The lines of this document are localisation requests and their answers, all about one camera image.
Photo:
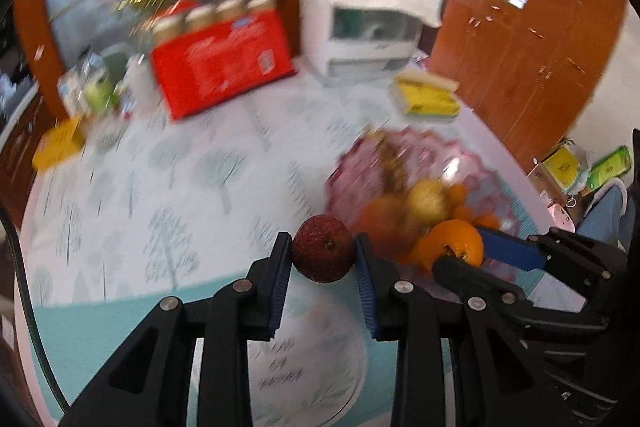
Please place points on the red carton box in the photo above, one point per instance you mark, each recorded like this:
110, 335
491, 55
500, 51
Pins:
220, 62

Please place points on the cardboard box with yellow packet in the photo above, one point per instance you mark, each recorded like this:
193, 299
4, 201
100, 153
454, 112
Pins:
560, 167

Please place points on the green packet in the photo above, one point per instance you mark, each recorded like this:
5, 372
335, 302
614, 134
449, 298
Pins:
611, 167

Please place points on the pink plastic object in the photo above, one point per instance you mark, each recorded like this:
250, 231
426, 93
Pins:
561, 217

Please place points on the dark wooden sideboard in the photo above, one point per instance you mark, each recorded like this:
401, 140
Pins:
20, 107

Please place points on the green cup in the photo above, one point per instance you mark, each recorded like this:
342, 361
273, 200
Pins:
100, 93

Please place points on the yellow round fruit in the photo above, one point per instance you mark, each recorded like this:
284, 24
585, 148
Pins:
426, 203

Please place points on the pink glass bowl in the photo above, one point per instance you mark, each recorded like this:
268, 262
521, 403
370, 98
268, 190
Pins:
450, 177

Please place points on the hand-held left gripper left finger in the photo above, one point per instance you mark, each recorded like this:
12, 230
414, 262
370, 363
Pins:
277, 287

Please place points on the white countertop appliance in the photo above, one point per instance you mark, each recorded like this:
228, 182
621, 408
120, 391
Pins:
360, 37

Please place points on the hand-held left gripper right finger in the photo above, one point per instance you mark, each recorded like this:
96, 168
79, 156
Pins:
367, 287

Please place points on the white bottle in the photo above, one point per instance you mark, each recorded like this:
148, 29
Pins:
142, 82

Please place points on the large orange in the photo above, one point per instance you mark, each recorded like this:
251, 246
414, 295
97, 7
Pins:
382, 219

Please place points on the white printed plate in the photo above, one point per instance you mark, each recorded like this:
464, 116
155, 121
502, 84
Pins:
310, 357

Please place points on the teal placemat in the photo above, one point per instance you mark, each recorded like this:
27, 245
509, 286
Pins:
100, 337

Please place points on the wooden cabinet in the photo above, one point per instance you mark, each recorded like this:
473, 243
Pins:
525, 42

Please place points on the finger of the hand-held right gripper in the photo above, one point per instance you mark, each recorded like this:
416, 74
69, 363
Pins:
480, 279
510, 249

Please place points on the person's jeans leg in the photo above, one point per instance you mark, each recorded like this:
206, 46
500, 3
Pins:
602, 217

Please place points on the red lychee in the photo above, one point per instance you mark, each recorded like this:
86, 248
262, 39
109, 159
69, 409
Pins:
322, 248

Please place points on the tree print tablecloth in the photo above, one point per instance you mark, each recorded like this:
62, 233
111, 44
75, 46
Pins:
175, 187

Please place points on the glass jar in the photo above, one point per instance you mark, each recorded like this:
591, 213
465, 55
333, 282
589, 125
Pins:
201, 18
167, 27
232, 9
262, 2

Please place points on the yellow flat box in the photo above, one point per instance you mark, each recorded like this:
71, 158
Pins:
57, 146

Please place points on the yellow sponge stack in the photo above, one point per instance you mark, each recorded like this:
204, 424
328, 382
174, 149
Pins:
425, 96

